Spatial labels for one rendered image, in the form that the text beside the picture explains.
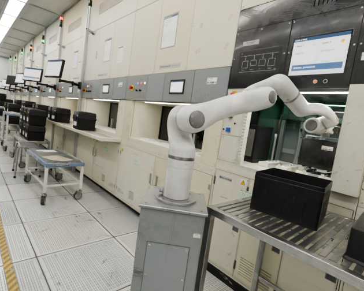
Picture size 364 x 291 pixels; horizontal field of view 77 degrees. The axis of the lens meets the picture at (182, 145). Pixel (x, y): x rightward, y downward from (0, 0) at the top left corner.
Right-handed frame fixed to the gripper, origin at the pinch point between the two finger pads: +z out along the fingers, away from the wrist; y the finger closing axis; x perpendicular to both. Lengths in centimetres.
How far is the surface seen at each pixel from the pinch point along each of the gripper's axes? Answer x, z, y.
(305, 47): 44, -31, -11
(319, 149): -13.2, -10.6, 0.8
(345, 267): -43, -90, 35
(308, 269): -79, -31, 12
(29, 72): 48, -79, -513
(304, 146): -12.6, -10.7, -8.4
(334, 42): 44, -31, 3
